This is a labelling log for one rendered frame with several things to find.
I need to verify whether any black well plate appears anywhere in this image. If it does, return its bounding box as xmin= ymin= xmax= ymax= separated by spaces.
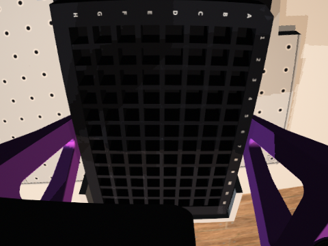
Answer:
xmin=49 ymin=0 xmax=274 ymax=215

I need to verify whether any grey perforated base plate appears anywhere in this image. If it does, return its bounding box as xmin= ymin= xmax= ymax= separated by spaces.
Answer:
xmin=0 ymin=0 xmax=301 ymax=185

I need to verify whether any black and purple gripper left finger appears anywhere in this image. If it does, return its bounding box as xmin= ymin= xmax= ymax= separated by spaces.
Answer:
xmin=0 ymin=115 xmax=81 ymax=202

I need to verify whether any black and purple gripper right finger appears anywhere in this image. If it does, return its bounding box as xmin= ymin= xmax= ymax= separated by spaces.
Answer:
xmin=243 ymin=115 xmax=328 ymax=246

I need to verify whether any dark grey rack stand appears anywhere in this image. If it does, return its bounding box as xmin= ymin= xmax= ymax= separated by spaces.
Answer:
xmin=79 ymin=175 xmax=243 ymax=223

